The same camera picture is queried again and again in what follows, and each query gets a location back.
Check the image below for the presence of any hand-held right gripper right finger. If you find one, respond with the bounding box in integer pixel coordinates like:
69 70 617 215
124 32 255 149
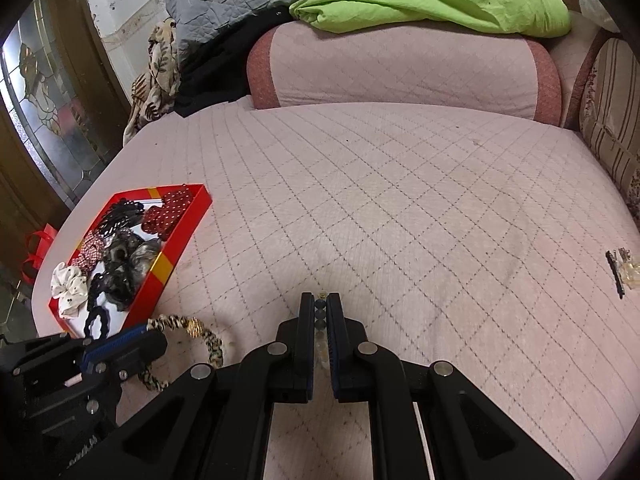
326 292 576 480

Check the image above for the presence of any grey organza scrunchie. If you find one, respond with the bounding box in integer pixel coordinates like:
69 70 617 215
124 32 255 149
102 230 162 281

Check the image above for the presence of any red bag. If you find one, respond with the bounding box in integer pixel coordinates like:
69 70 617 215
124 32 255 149
22 223 59 282

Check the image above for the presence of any red polka-dot hair bow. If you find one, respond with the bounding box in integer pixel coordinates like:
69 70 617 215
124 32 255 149
141 186 197 235

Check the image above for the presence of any pink bolster cushion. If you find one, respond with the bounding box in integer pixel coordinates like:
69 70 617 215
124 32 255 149
246 20 563 128

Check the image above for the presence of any white polka-dot scrunchie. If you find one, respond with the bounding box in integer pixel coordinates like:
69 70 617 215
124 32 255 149
51 262 90 317

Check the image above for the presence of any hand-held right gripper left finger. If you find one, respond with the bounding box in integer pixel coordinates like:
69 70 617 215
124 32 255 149
60 292 317 480

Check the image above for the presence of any wooden door with stained glass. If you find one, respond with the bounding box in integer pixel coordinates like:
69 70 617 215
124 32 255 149
0 0 132 321

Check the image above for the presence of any black metal hair clip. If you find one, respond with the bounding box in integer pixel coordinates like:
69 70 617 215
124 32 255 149
605 250 626 300

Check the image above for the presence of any black cloth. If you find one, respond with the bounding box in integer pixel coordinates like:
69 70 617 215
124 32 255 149
175 22 296 118

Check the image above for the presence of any leopard print scrunchie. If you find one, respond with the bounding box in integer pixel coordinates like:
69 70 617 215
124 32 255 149
137 314 237 392

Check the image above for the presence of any striped brown sofa cushion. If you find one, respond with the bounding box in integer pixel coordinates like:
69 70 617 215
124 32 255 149
579 37 640 211

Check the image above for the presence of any pink quilted bed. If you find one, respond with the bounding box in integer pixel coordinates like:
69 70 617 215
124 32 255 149
32 102 640 480

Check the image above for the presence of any black beaded hair tie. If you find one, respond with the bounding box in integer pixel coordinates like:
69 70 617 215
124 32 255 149
81 307 119 339

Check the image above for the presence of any red plaid scrunchie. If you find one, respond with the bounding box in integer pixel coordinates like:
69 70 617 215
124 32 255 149
75 232 107 271

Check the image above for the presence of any black claw hair clip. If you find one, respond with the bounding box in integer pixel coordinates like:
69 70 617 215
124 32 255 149
97 199 147 239

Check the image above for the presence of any pink sofa cushion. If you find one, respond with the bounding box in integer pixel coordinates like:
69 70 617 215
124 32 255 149
550 0 597 130

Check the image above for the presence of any beige leaf-print cloth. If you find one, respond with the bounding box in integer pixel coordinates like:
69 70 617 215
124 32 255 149
122 17 182 148

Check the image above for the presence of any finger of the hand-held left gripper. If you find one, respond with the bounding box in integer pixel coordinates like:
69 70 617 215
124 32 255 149
95 331 169 378
80 323 151 367

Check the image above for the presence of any white cloth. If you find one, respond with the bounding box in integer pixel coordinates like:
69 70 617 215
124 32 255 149
579 0 621 33

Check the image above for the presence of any red cardboard box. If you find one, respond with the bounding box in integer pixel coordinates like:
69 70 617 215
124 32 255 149
47 183 213 341

